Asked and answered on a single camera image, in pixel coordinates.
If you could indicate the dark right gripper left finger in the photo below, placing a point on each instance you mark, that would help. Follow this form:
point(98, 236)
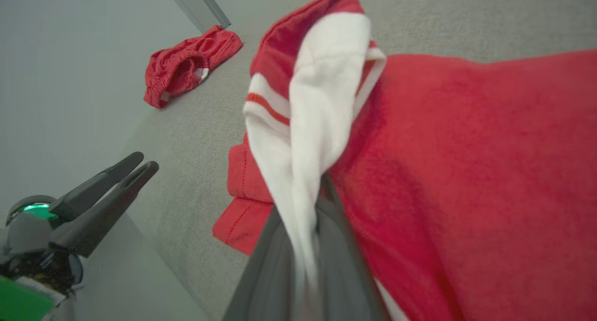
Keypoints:
point(266, 283)

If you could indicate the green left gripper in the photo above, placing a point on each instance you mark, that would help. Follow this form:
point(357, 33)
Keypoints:
point(23, 302)

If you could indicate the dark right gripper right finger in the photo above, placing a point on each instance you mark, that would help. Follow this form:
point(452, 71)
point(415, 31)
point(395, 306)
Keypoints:
point(343, 274)

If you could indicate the red shorts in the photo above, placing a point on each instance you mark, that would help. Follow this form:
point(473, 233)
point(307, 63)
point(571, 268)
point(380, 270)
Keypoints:
point(466, 171)
point(177, 64)

